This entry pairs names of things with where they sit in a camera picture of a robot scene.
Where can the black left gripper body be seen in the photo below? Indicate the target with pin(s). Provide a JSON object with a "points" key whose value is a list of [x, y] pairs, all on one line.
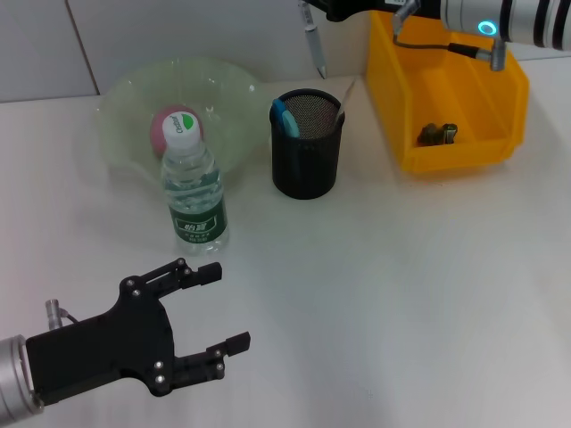
{"points": [[102, 348]]}

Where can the small dark metal object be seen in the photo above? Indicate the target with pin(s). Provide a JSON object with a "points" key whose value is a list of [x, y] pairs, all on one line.
{"points": [[430, 134]]}

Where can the transparent plastic ruler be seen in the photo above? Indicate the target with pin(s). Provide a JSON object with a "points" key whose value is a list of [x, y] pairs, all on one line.
{"points": [[345, 100]]}

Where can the green label water bottle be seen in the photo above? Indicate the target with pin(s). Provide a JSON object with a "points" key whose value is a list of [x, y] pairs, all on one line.
{"points": [[198, 223]]}

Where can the pink peach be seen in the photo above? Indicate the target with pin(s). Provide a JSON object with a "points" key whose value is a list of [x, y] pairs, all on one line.
{"points": [[156, 129]]}

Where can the black mesh pen holder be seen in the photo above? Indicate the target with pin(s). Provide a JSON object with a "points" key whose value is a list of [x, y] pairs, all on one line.
{"points": [[308, 169]]}

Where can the blue scissors with cover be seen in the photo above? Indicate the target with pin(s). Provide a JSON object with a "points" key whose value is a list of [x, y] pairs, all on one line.
{"points": [[287, 120]]}

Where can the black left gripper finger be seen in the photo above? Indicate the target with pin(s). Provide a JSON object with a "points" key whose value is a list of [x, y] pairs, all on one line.
{"points": [[209, 273], [237, 344]]}

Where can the yellow plastic bin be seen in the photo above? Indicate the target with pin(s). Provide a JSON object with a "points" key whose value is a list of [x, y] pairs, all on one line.
{"points": [[446, 151]]}

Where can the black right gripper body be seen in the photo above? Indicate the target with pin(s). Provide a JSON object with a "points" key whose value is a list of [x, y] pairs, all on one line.
{"points": [[357, 8]]}

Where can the green glass fruit plate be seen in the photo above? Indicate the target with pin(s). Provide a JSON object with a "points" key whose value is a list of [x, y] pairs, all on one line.
{"points": [[232, 98]]}

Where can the grey clear ballpoint pen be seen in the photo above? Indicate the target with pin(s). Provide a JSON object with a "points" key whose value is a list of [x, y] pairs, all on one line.
{"points": [[314, 40]]}

